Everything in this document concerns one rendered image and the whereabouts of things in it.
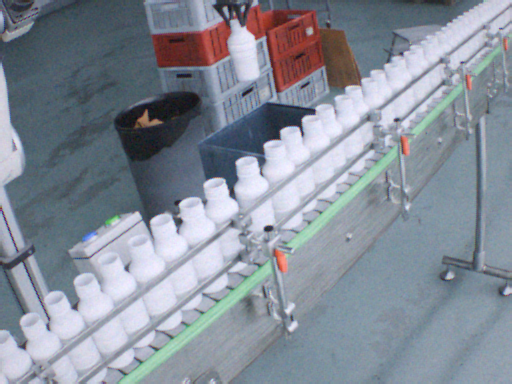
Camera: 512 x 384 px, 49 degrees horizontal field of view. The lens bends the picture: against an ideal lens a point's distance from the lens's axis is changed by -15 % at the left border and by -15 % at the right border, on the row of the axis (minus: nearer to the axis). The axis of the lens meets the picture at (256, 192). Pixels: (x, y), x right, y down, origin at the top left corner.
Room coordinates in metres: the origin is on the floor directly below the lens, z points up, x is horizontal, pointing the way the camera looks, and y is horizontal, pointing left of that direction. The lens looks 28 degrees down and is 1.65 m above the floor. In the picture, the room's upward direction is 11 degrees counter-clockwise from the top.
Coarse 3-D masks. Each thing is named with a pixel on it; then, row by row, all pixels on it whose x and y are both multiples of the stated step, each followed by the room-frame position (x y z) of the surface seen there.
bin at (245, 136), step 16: (256, 112) 1.82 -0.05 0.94; (272, 112) 1.85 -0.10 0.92; (288, 112) 1.80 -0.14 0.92; (304, 112) 1.76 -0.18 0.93; (224, 128) 1.72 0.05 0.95; (240, 128) 1.77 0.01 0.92; (256, 128) 1.81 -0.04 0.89; (272, 128) 1.86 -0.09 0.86; (208, 144) 1.67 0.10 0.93; (224, 144) 1.71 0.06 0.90; (240, 144) 1.76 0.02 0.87; (256, 144) 1.80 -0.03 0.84; (208, 160) 1.63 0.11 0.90; (224, 160) 1.58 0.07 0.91; (208, 176) 1.64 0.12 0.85; (224, 176) 1.59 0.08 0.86
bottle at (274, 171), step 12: (264, 144) 1.07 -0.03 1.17; (276, 144) 1.08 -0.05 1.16; (276, 156) 1.04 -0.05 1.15; (264, 168) 1.06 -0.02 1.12; (276, 168) 1.04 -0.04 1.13; (288, 168) 1.04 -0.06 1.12; (276, 180) 1.03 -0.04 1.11; (288, 192) 1.03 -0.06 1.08; (276, 204) 1.04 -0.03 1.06; (288, 204) 1.03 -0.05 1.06; (276, 216) 1.04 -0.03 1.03; (300, 216) 1.05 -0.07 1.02; (288, 228) 1.03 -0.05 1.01
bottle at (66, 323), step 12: (48, 300) 0.71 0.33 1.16; (60, 300) 0.72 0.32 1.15; (48, 312) 0.69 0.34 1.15; (60, 312) 0.68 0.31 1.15; (72, 312) 0.70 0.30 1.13; (60, 324) 0.68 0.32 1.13; (72, 324) 0.68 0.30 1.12; (84, 324) 0.70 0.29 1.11; (60, 336) 0.67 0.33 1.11; (72, 336) 0.67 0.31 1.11; (84, 348) 0.68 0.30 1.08; (96, 348) 0.70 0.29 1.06; (72, 360) 0.67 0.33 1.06; (84, 360) 0.67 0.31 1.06; (96, 360) 0.69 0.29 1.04; (84, 372) 0.67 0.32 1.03
